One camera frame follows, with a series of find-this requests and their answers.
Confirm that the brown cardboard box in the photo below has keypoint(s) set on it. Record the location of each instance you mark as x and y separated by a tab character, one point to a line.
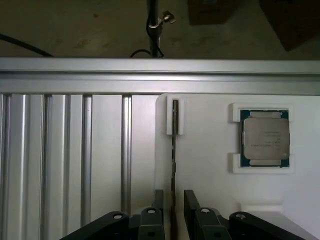
207	12

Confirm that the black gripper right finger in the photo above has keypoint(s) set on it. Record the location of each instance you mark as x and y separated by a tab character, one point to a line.
207	225

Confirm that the silver CPU chip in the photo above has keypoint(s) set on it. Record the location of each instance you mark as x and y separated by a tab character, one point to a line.
265	137

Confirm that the metal stand pole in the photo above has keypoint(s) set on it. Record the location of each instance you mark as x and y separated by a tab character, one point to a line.
156	42

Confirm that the white parts rack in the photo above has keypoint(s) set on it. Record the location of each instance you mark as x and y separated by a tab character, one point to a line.
205	150

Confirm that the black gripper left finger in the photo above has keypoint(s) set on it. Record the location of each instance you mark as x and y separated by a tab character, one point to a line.
150	225

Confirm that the metal pole clamp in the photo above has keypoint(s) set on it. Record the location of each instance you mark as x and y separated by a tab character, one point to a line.
167	18

